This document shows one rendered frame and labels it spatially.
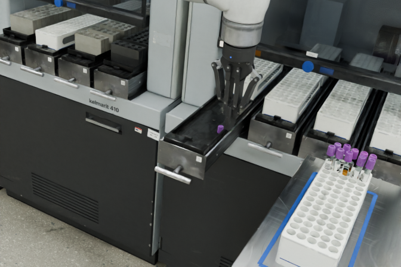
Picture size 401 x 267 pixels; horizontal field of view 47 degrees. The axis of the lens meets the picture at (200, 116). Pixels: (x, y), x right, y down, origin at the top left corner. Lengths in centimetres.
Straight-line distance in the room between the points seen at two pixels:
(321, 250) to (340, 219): 10
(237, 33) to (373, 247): 50
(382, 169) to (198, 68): 61
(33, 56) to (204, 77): 63
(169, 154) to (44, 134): 78
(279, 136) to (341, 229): 49
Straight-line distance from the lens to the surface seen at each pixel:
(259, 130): 132
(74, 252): 201
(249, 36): 100
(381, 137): 128
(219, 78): 111
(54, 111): 176
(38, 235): 211
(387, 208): 107
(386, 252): 96
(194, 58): 143
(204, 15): 138
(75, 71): 161
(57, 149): 184
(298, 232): 83
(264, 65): 155
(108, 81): 153
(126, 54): 155
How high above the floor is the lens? 142
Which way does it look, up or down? 28 degrees down
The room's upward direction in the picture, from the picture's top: 6 degrees clockwise
